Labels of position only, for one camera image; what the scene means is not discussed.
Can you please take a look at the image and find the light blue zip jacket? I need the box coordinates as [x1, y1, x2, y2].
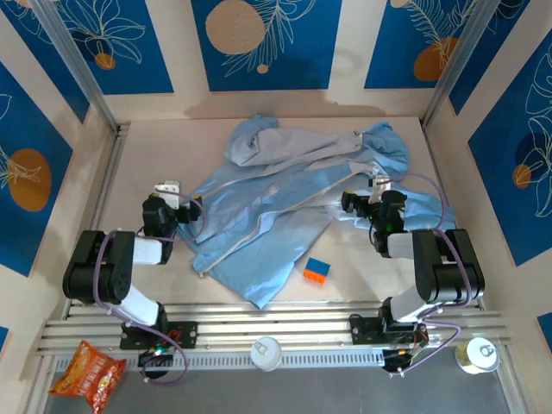
[189, 113, 457, 310]

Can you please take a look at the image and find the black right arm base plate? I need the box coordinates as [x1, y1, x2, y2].
[349, 316, 429, 346]

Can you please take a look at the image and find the aluminium table side rail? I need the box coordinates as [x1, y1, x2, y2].
[422, 122, 482, 308]
[64, 122, 131, 308]

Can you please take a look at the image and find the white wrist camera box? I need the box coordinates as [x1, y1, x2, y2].
[154, 179, 181, 209]
[368, 174, 392, 204]

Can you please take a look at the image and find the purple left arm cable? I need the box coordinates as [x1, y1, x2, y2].
[92, 193, 206, 387]

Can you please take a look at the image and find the grey slotted cable duct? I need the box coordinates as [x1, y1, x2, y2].
[53, 349, 505, 371]

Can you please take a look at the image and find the aluminium corner post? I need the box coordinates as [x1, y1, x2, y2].
[32, 0, 121, 133]
[421, 0, 504, 129]

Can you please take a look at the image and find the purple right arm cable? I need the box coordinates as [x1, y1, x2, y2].
[386, 172, 462, 379]

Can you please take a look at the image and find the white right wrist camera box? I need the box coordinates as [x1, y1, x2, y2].
[368, 174, 392, 204]

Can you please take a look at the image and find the orange snack bag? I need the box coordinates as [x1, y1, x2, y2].
[47, 339, 128, 414]

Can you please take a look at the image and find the yellow drink can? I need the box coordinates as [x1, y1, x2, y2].
[454, 337, 501, 375]

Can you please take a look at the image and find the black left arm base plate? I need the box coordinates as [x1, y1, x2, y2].
[119, 321, 199, 350]

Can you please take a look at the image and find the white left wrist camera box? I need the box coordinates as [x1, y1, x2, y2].
[154, 179, 181, 209]

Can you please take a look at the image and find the aluminium rail frame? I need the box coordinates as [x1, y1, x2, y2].
[36, 301, 517, 359]

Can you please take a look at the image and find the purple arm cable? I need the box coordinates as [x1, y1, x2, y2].
[386, 172, 462, 379]
[92, 193, 206, 387]

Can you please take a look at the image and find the blue orange toy block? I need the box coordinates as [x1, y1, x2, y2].
[302, 257, 332, 286]

